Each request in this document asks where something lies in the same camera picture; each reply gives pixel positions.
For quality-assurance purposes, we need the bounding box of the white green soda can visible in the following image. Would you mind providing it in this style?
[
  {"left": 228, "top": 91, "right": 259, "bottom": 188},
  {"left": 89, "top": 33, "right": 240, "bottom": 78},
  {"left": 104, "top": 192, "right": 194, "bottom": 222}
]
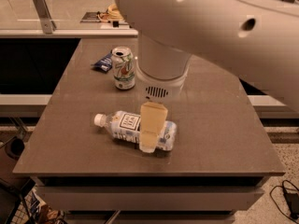
[{"left": 111, "top": 46, "right": 135, "bottom": 91}]

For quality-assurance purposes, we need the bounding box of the clear blue-labelled plastic bottle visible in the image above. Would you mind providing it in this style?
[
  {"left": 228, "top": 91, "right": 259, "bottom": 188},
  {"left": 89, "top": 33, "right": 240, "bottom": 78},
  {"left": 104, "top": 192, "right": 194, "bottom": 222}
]
[{"left": 93, "top": 111, "right": 177, "bottom": 153}]

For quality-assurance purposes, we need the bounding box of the coiled yellow cable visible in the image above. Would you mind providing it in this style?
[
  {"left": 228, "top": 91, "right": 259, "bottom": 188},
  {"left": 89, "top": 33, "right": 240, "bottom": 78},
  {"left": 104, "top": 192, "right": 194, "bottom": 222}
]
[{"left": 97, "top": 3, "right": 125, "bottom": 23}]

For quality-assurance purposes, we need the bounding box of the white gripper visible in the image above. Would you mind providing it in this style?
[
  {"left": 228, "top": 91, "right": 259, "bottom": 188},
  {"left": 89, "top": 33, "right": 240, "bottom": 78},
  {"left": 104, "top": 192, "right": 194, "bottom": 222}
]
[{"left": 135, "top": 66, "right": 189, "bottom": 153}]

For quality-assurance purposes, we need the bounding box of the blue snack wrapper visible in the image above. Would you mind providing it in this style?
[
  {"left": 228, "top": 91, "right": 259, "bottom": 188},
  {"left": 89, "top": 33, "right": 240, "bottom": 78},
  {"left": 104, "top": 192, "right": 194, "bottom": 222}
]
[{"left": 92, "top": 52, "right": 112, "bottom": 73}]

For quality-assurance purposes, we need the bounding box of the black round bin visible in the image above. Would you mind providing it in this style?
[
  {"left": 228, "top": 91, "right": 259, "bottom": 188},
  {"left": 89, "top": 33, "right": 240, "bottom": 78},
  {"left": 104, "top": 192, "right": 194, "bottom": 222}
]
[{"left": 5, "top": 137, "right": 24, "bottom": 160}]

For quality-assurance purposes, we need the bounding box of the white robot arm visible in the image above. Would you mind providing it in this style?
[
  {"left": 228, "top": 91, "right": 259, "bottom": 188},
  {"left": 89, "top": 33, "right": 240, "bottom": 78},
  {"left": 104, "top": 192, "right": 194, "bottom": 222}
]
[{"left": 115, "top": 0, "right": 299, "bottom": 111}]

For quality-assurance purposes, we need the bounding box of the wire basket with items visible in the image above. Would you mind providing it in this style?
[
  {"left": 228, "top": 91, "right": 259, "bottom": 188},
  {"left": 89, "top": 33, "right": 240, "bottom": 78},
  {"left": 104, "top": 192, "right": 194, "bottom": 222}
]
[{"left": 5, "top": 190, "right": 67, "bottom": 224}]

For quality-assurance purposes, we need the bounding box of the left metal railing bracket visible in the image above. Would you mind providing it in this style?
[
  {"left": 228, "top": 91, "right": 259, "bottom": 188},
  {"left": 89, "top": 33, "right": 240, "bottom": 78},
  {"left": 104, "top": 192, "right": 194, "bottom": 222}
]
[{"left": 33, "top": 0, "right": 56, "bottom": 34}]

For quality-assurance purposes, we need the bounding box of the black power adapter with cable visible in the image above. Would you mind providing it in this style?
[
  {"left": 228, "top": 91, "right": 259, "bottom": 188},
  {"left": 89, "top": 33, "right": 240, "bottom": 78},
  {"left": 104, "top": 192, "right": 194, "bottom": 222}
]
[{"left": 269, "top": 180, "right": 299, "bottom": 224}]

